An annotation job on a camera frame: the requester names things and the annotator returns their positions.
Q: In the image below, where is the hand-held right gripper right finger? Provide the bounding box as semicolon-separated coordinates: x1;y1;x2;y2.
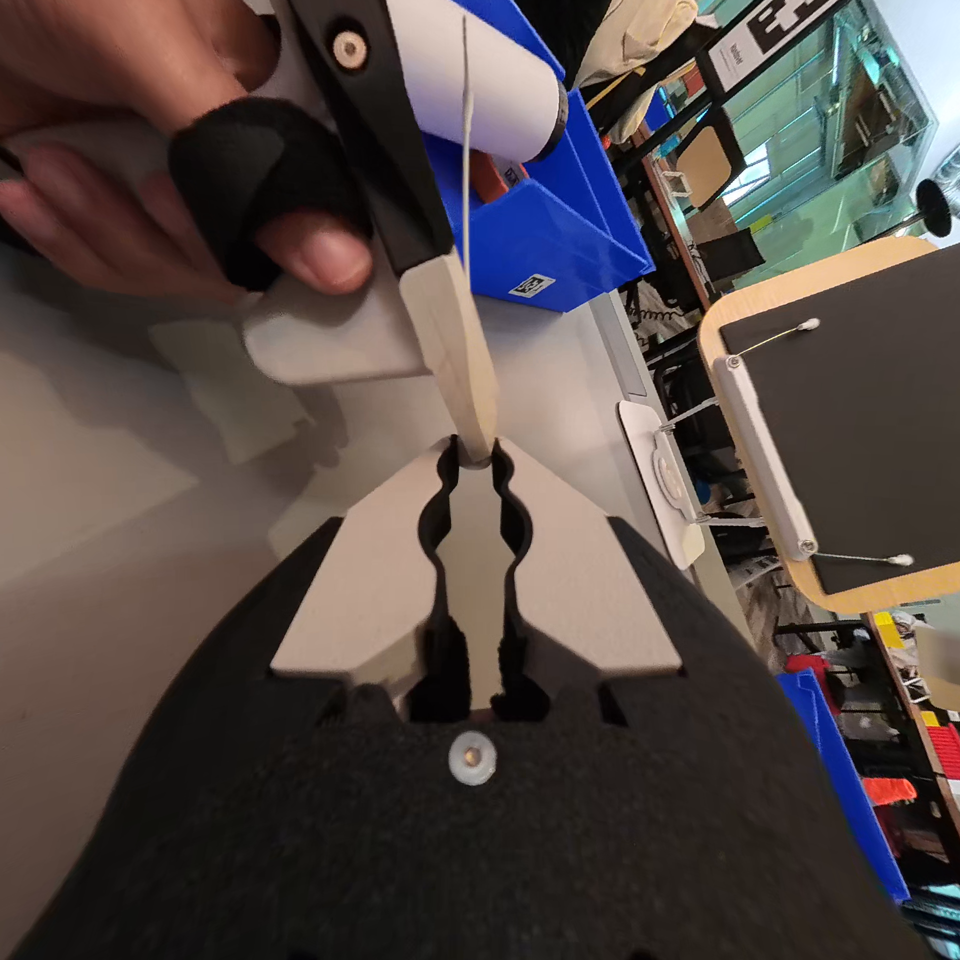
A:
491;437;684;710

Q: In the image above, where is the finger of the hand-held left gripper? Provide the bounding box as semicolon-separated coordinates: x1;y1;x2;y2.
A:
397;252;502;465

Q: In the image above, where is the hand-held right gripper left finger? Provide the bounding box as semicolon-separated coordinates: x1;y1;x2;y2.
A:
270;433;462;685

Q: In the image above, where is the blue bin with marker label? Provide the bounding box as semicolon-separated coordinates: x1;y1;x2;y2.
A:
420;0;654;315

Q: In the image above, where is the unlabelled blue bin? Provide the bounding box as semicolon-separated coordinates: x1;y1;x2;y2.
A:
776;667;912;905

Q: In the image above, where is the person's left hand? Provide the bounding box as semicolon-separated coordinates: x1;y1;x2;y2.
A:
0;0;374;305

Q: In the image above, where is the small red box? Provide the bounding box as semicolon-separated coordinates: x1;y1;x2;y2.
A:
472;148;522;205

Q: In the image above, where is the white cylinder roll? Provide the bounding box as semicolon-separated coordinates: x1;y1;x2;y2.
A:
386;0;570;162

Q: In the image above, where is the red bag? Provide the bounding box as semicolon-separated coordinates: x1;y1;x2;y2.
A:
782;651;852;687

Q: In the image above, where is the beige jacket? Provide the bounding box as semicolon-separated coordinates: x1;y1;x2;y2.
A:
573;0;702;91

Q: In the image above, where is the wooden back chair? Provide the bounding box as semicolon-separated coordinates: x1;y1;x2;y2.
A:
675;123;747;213

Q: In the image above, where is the wood edged black board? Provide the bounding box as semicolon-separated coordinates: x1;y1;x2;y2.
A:
697;236;960;616

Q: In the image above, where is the hanging marker banner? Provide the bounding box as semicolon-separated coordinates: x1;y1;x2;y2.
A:
693;0;852;95

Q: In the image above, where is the black floor lamp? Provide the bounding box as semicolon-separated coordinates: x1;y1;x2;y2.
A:
903;177;960;243

